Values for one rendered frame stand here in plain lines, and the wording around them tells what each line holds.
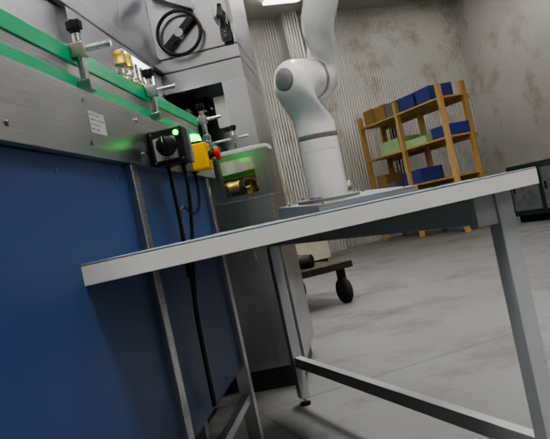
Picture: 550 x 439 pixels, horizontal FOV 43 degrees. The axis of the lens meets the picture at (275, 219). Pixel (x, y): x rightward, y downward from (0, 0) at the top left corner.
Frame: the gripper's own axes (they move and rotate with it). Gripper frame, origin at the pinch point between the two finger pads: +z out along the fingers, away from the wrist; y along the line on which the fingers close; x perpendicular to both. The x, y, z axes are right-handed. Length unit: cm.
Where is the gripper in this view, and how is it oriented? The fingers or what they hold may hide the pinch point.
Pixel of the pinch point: (227, 37)
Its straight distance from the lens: 231.7
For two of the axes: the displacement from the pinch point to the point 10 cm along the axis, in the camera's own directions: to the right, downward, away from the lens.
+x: 9.7, -2.0, -1.1
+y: -1.0, 0.3, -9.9
